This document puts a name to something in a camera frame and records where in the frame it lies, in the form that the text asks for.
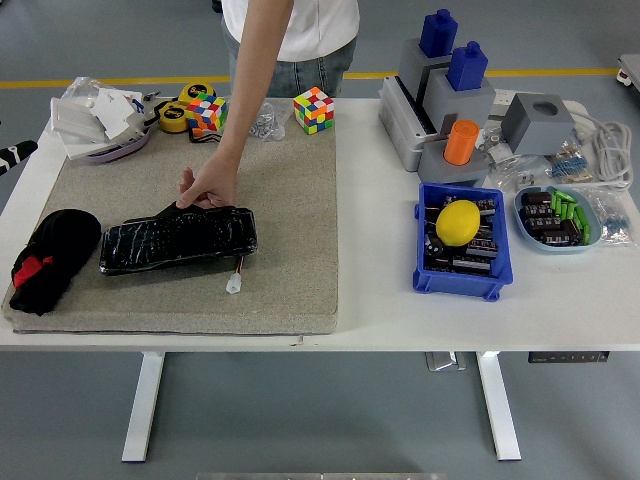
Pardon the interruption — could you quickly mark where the person's right hand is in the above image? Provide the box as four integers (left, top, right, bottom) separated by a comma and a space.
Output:
174, 152, 242, 210

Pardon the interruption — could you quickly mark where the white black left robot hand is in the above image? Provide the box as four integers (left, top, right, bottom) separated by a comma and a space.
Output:
0, 139, 40, 177

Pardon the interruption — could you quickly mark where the black plastic-wrapped panel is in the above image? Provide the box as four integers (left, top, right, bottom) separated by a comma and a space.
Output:
98, 202, 260, 277

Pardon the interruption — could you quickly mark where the black rag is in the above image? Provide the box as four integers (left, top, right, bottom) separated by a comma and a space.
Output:
8, 208, 103, 316

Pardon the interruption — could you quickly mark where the black table control panel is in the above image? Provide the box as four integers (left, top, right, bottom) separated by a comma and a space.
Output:
528, 352, 611, 363

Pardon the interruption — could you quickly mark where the flat white plate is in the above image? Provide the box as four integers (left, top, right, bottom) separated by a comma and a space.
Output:
58, 132, 126, 162

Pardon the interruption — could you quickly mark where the multicolour puzzle cube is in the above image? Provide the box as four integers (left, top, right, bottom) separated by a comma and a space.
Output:
292, 86, 336, 136
186, 92, 230, 137

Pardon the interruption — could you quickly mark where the clear bag of screws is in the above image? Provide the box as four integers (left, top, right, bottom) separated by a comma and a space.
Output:
247, 101, 291, 142

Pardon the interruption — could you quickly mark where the yellow tape measure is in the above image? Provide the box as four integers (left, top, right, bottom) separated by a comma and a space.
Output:
158, 102, 190, 134
178, 82, 217, 107

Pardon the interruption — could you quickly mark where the grey-brown mat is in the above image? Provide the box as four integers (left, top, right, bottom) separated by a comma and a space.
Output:
1, 98, 340, 336

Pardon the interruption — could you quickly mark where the clear plastic bag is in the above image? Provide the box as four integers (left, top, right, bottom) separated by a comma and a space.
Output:
60, 76, 114, 109

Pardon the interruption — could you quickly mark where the purple tray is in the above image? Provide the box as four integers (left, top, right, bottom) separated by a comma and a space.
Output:
82, 124, 151, 165

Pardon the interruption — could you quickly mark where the person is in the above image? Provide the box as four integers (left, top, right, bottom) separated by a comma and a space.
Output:
219, 0, 361, 99

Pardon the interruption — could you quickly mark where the grey electrical box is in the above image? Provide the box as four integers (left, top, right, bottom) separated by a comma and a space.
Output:
378, 75, 444, 174

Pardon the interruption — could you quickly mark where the low grey holder block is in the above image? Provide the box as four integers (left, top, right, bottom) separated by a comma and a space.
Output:
417, 140, 491, 189

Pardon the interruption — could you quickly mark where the white table leg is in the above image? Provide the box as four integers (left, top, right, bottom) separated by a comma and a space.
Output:
475, 351, 522, 462
121, 351, 166, 464

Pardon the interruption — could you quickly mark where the tall grey holder block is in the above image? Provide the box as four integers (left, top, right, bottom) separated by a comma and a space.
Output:
398, 38, 454, 101

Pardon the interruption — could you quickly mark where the yellow lemon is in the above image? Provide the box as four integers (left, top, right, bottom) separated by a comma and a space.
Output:
435, 199, 482, 247

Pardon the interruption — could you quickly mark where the orange cylinder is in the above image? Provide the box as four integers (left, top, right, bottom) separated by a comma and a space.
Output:
443, 118, 481, 166

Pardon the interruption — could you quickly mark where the blue plastic bin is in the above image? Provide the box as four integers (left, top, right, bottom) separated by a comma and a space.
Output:
412, 181, 515, 302

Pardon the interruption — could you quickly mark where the blue peg block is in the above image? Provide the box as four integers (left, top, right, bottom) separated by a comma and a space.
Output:
418, 8, 459, 57
446, 41, 489, 92

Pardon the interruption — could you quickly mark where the clear bag of white parts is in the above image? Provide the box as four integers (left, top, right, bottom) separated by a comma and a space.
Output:
477, 124, 521, 166

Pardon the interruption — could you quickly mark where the clear bag of plug parts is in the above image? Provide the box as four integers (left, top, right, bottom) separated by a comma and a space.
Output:
487, 152, 554, 194

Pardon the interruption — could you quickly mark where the grey block with round hole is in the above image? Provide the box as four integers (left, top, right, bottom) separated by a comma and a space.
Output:
501, 92, 577, 156

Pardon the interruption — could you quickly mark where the light blue dish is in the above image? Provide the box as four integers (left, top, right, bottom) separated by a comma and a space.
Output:
513, 185, 603, 255

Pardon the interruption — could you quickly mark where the clear bag of blue resistors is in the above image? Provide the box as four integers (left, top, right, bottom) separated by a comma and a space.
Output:
547, 129, 596, 182
582, 187, 639, 247

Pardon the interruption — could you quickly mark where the black wrist strap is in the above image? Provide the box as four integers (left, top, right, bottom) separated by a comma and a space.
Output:
188, 128, 224, 147

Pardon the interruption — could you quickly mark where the white switch plate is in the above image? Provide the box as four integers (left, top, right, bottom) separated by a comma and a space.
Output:
49, 96, 109, 145

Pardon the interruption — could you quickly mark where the white wire connector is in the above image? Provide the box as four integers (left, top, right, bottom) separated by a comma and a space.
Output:
225, 253, 247, 295

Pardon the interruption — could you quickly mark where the grey metal bracket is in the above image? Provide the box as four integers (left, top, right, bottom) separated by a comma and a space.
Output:
425, 351, 467, 372

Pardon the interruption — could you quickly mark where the white power cable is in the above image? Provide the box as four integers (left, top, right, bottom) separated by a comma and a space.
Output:
564, 107, 635, 190

